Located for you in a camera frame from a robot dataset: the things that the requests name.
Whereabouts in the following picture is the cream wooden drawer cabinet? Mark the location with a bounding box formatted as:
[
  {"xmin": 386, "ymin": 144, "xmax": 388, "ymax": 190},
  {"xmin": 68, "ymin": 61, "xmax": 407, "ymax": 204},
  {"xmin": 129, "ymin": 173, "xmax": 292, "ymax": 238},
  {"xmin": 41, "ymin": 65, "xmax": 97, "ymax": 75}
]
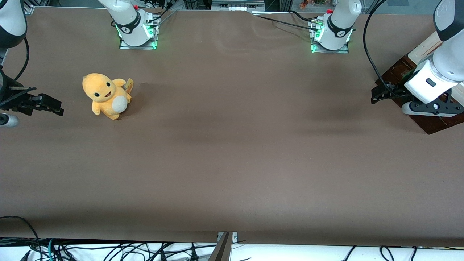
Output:
[{"xmin": 374, "ymin": 32, "xmax": 464, "ymax": 135}]

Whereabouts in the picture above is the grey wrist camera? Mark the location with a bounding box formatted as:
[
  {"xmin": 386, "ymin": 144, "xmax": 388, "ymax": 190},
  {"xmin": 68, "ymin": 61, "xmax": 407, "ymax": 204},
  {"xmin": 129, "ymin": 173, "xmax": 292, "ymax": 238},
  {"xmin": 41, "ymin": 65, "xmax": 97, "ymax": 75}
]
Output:
[
  {"xmin": 401, "ymin": 100, "xmax": 464, "ymax": 117},
  {"xmin": 0, "ymin": 113, "xmax": 19, "ymax": 128}
]

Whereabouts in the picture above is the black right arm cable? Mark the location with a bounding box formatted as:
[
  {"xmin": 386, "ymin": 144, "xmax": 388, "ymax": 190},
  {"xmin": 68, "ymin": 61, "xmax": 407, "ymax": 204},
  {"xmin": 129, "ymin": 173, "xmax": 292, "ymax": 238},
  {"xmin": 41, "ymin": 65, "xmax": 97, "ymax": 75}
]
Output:
[{"xmin": 14, "ymin": 36, "xmax": 30, "ymax": 82}]

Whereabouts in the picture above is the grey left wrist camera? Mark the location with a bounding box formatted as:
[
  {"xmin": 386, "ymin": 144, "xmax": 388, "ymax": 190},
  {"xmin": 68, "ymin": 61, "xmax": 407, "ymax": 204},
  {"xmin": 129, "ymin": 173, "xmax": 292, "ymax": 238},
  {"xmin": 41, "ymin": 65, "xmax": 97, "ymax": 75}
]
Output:
[{"xmin": 401, "ymin": 100, "xmax": 464, "ymax": 117}]

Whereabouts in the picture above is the black looped cable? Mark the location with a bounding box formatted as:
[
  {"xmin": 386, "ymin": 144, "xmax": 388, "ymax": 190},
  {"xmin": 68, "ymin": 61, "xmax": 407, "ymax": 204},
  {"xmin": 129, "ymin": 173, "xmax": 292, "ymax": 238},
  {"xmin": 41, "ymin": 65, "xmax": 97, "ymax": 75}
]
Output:
[{"xmin": 0, "ymin": 216, "xmax": 41, "ymax": 261}]

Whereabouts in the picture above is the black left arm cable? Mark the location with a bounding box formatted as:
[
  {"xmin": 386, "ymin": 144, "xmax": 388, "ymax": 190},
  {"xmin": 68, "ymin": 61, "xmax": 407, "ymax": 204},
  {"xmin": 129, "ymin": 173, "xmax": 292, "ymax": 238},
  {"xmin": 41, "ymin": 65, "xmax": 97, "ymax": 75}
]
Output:
[{"xmin": 363, "ymin": 0, "xmax": 403, "ymax": 99}]

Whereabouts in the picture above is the white power strip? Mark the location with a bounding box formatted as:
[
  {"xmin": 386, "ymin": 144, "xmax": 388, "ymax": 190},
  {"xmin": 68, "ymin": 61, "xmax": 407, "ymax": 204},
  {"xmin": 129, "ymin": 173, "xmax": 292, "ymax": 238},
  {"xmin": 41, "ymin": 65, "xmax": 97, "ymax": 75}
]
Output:
[{"xmin": 211, "ymin": 0, "xmax": 266, "ymax": 11}]

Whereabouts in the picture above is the black cable bundle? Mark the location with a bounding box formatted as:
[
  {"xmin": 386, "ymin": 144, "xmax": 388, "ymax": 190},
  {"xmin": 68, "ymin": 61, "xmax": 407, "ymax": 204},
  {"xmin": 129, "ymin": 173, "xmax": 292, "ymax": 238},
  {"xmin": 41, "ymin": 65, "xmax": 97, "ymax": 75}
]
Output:
[{"xmin": 143, "ymin": 0, "xmax": 179, "ymax": 28}]

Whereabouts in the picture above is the grey metal bracket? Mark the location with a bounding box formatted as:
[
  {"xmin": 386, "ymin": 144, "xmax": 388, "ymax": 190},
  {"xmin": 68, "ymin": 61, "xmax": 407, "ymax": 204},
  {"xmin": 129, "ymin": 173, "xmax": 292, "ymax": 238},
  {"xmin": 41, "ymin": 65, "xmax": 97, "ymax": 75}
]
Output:
[{"xmin": 207, "ymin": 231, "xmax": 239, "ymax": 261}]

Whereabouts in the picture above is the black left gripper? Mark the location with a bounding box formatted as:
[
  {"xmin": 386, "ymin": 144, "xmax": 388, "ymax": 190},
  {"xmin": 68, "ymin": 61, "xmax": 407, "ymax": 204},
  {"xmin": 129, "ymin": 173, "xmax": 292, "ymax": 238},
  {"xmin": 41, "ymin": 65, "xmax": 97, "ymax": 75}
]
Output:
[{"xmin": 370, "ymin": 83, "xmax": 414, "ymax": 106}]

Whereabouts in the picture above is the brown table cover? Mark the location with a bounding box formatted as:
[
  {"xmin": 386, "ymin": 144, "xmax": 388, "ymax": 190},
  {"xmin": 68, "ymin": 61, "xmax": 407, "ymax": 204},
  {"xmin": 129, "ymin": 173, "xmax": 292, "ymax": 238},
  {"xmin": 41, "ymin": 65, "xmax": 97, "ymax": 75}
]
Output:
[{"xmin": 0, "ymin": 5, "xmax": 464, "ymax": 248}]

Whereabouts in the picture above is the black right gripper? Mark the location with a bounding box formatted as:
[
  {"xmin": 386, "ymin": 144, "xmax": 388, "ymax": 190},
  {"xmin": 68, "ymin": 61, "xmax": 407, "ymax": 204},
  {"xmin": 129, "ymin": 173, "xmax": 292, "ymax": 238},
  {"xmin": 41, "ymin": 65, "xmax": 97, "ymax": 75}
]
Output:
[{"xmin": 0, "ymin": 86, "xmax": 65, "ymax": 117}]

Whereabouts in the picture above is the orange plush toy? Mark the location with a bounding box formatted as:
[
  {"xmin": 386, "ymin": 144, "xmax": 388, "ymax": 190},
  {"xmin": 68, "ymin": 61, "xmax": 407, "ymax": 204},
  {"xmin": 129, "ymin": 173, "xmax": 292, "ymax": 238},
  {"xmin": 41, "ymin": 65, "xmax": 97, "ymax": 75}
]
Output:
[{"xmin": 82, "ymin": 73, "xmax": 134, "ymax": 121}]

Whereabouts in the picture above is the short black table cable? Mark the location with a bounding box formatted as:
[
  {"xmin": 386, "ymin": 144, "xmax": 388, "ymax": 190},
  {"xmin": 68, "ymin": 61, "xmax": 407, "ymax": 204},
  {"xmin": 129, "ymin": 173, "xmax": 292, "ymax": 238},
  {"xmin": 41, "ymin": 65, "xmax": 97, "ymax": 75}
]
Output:
[{"xmin": 288, "ymin": 10, "xmax": 314, "ymax": 22}]

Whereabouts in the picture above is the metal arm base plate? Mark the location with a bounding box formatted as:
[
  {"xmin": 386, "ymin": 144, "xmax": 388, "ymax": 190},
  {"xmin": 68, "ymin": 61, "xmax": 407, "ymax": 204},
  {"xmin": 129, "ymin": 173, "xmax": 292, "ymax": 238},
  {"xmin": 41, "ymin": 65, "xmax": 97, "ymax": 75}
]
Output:
[
  {"xmin": 119, "ymin": 14, "xmax": 160, "ymax": 50},
  {"xmin": 310, "ymin": 18, "xmax": 350, "ymax": 54}
]

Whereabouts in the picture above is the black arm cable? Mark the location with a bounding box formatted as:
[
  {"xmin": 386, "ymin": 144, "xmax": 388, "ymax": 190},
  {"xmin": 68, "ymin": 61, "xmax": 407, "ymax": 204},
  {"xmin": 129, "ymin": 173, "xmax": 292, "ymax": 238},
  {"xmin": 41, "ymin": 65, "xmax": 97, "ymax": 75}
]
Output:
[
  {"xmin": 14, "ymin": 36, "xmax": 30, "ymax": 82},
  {"xmin": 363, "ymin": 0, "xmax": 403, "ymax": 99}
]

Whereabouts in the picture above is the long black table cable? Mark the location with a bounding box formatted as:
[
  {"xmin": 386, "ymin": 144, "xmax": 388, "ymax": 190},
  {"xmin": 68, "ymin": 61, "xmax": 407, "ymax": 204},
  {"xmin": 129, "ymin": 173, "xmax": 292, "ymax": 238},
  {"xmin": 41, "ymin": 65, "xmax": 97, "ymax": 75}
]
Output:
[{"xmin": 251, "ymin": 14, "xmax": 319, "ymax": 31}]

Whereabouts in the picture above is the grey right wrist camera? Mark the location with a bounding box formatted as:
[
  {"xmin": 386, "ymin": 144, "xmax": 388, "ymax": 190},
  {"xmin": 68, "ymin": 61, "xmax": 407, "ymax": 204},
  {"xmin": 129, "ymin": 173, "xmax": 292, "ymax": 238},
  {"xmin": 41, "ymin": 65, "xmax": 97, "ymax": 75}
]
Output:
[{"xmin": 0, "ymin": 113, "xmax": 19, "ymax": 128}]

